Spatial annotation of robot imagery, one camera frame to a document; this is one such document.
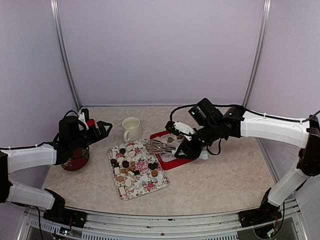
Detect aluminium front rail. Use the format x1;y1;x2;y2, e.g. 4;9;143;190
16;200;309;240

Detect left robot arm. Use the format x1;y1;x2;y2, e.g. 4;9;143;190
0;113;113;228

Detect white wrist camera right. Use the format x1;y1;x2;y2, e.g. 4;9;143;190
165;121;196;137

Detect left aluminium frame post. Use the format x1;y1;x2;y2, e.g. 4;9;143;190
50;0;82;110

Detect floral rectangular tray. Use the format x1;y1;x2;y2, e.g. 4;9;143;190
107;139;170;201

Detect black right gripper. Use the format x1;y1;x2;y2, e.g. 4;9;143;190
174;121;220;160

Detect red floral vase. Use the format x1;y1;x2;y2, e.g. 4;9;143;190
61;146;90;172

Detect white rectangular chocolate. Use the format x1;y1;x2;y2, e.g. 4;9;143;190
118;186;127;196

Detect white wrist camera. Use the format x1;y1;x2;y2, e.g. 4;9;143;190
165;121;196;137
78;108;89;130

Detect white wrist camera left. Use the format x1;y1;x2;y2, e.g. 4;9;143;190
78;108;89;130

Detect dark round fluted chocolate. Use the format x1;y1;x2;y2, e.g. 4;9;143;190
119;148;126;154

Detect right aluminium frame post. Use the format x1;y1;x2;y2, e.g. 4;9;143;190
242;0;272;107

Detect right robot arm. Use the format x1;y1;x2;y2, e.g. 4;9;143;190
166;103;320;228

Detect white ribbed ceramic mug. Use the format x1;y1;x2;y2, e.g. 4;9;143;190
122;117;143;143

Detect caramel ridged oval chocolate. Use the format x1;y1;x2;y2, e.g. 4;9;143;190
151;170;158;177

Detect metal tongs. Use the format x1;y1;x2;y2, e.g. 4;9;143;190
144;139;177;154

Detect caramel hexagon chocolate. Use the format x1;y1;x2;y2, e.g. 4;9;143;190
167;137;174;143

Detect red box with paper cups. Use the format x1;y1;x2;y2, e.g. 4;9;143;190
149;130;193;171

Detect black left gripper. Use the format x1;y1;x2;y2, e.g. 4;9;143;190
69;120;112;152

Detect white round chocolate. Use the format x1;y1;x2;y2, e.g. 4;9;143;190
126;145;133;152

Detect aluminium frame post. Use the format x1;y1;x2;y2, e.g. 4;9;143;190
242;0;272;107
50;0;82;110

